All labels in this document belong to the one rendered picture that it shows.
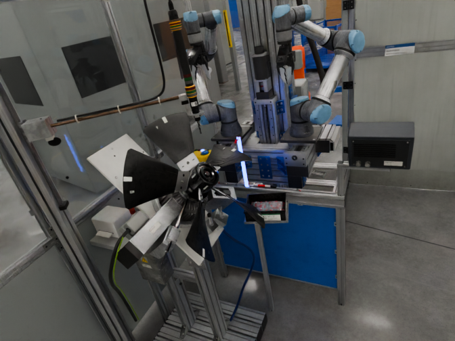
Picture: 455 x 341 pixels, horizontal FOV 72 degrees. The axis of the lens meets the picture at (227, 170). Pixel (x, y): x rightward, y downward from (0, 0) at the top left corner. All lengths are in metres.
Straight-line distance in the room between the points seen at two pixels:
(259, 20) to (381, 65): 1.24
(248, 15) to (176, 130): 0.95
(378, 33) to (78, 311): 2.79
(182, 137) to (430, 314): 1.81
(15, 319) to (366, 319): 1.90
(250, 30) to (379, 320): 1.94
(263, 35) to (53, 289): 1.82
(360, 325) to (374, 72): 1.91
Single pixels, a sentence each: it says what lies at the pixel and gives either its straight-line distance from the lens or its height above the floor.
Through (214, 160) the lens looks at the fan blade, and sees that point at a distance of 1.53.
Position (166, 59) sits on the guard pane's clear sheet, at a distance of 2.43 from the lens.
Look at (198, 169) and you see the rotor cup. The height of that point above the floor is 1.26.
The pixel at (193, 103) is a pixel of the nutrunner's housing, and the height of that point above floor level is 1.51.
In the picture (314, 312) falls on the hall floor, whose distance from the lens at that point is 2.30.
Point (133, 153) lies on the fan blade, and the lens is 1.23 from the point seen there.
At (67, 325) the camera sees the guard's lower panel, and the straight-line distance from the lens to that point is 2.02.
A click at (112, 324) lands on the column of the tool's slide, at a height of 0.40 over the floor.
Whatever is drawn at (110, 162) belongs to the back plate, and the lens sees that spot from 1.52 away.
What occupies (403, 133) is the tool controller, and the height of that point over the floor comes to 1.23.
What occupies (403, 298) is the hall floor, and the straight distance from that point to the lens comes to 2.44.
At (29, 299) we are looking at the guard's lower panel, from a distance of 1.82.
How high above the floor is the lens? 1.85
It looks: 28 degrees down
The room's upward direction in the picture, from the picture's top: 12 degrees counter-clockwise
